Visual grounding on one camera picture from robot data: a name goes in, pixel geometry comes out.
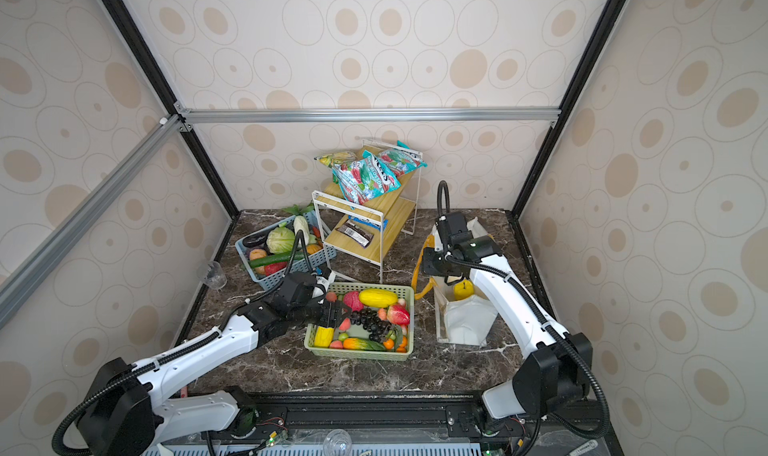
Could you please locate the green plastic fruit basket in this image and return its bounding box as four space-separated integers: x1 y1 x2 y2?
304 282 415 361

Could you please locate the white grocery tote bag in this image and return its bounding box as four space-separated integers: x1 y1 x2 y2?
411 229 498 347

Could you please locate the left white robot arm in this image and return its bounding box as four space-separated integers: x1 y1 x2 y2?
51 269 337 455

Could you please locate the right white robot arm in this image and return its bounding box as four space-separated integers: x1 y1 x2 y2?
420 181 611 439

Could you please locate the teal pink snack bag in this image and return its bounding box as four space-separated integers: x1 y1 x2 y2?
378 145 427 178

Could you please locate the yellow green snack bag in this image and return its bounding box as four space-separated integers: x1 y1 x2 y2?
314 151 357 168

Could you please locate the red pepper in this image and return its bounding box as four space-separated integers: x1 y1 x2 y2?
262 262 287 276

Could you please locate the green cucumber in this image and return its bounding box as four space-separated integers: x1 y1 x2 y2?
248 252 305 269

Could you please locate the peach colored fruit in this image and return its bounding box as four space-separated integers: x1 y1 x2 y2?
249 248 268 261

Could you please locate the green cabbage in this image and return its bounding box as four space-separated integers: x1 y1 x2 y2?
266 226 295 255

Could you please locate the dark eggplant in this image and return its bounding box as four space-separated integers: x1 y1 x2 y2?
241 233 268 248

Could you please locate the green orange papaya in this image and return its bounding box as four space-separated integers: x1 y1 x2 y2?
342 338 387 352

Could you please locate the white radish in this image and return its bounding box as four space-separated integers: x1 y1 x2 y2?
293 216 313 246

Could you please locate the dark grape bunch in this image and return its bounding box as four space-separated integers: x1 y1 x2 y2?
349 308 393 344

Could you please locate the blue snack packet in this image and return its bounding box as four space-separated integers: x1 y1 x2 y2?
348 216 388 232

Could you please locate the clear plastic cup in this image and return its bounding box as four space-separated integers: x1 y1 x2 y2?
197 261 227 291

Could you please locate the leafy green vegetable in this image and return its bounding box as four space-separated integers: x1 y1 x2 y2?
281 203 314 216

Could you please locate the dark snack bar packet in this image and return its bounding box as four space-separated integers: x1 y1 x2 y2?
335 220 374 248

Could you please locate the white wire wooden shelf rack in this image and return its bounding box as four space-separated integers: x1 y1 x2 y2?
312 167 423 282

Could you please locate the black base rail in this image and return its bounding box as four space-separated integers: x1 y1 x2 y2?
176 392 622 455

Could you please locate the horizontal aluminium frame bar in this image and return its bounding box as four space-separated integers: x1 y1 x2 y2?
165 106 561 126

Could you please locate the diagonal aluminium frame bar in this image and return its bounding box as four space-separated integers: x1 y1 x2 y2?
1 115 182 325

